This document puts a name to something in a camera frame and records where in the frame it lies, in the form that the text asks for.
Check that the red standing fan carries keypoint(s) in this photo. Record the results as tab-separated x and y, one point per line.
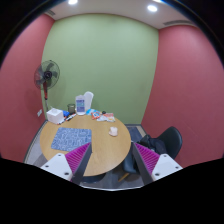
46	76

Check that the round wooden table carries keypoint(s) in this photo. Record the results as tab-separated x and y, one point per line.
107	151

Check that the blue patterned mouse pad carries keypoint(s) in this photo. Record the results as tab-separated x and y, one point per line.
67	139

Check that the red black marker pen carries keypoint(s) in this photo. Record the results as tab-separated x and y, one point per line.
70	117

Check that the white wall socket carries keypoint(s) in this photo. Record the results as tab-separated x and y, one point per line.
39	112

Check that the orange white snack packet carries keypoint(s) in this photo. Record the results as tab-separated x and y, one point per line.
109	117

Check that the black bag on chair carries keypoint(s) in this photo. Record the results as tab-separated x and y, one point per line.
154	144

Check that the dark chair under table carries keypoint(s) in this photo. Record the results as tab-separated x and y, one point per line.
129	166

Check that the dark green cup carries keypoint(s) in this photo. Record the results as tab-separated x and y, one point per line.
71	108

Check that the white plastic jug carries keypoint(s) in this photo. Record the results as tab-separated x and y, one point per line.
88	99

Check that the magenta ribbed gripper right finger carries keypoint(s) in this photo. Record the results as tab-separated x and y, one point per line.
152	166

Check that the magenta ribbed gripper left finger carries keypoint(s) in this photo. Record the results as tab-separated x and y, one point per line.
70	166

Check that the white tissue box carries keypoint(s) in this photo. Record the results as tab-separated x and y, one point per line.
55	116

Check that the blue snack packet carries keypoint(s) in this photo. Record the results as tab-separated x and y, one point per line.
91	111

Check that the white bottle blue label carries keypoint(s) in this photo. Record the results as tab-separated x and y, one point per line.
80	105

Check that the black plastic chair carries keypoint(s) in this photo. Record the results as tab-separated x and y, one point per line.
172	142

